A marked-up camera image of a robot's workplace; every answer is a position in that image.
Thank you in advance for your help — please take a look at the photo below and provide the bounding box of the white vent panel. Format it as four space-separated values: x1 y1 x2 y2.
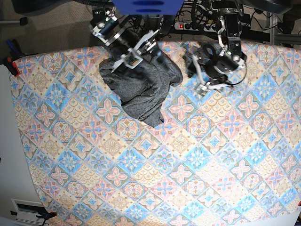
10 198 46 226

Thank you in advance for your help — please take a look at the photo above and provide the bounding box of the grey t-shirt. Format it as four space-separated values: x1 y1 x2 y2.
99 44 183 128

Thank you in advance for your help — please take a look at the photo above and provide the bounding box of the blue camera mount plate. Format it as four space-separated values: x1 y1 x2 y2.
112 0 184 15

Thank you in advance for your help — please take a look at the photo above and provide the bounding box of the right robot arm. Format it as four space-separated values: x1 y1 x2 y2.
91 0 173 73

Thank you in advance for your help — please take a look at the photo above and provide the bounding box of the white power strip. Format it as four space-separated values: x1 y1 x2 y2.
174 21 216 32

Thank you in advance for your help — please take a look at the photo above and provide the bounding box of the patterned tablecloth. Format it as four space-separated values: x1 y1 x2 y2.
10 42 301 226

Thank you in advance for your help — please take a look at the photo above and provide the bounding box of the blue orange clamp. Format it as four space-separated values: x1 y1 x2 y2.
36 212 57 225

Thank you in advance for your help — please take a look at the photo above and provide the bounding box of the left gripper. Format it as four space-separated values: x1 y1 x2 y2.
182 53 235 96

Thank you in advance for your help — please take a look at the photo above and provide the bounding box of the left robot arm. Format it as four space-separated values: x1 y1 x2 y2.
183 0 247 96

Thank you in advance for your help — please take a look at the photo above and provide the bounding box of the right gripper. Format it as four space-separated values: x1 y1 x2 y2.
112 29 170 72

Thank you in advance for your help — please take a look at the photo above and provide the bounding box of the red black clamp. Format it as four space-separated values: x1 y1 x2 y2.
3 57 20 77

